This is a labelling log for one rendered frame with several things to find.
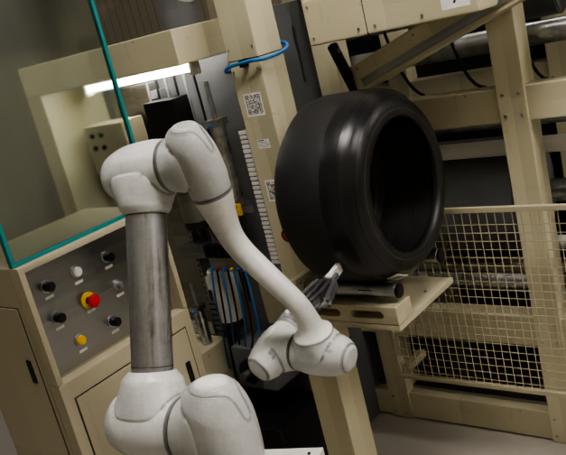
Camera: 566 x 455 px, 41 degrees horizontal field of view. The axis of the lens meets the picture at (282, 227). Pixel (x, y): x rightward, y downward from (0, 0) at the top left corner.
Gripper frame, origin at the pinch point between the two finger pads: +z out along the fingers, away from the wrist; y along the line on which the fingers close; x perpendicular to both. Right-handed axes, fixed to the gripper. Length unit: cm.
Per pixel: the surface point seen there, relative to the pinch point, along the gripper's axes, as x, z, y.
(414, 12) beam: -52, 61, -16
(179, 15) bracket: -69, 67, 82
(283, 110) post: -37, 37, 25
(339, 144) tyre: -33.8, 15.2, -7.5
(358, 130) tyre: -34.5, 21.5, -10.7
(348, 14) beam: -56, 62, 7
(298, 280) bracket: 9.5, 8.1, 22.9
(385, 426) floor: 115, 41, 46
